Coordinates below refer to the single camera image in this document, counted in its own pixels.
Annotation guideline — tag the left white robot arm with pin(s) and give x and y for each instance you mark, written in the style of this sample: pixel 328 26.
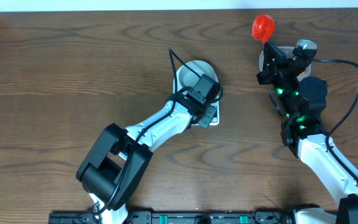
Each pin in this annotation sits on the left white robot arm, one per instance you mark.
pixel 114 166

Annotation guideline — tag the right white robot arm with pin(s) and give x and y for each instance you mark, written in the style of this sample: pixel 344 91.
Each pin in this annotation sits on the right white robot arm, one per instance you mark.
pixel 301 102

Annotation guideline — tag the white digital kitchen scale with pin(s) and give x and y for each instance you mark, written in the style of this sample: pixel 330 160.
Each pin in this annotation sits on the white digital kitchen scale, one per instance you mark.
pixel 197 91

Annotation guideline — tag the red plastic measuring scoop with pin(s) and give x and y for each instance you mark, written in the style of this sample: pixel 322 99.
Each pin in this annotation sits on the red plastic measuring scoop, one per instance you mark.
pixel 263 28

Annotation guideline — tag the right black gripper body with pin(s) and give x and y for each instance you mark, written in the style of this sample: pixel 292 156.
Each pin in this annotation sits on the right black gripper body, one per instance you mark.
pixel 283 84

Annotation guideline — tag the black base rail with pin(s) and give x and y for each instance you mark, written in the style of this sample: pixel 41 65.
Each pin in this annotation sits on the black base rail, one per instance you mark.
pixel 204 217

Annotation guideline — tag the clear plastic food container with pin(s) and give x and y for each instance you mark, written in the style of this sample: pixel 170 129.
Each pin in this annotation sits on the clear plastic food container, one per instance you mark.
pixel 288 51

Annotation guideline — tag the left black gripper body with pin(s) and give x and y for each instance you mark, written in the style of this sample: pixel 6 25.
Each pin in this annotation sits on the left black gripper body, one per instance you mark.
pixel 204 115

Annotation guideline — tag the pale blue round bowl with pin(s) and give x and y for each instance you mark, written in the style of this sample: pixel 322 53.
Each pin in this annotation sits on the pale blue round bowl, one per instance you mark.
pixel 186 77

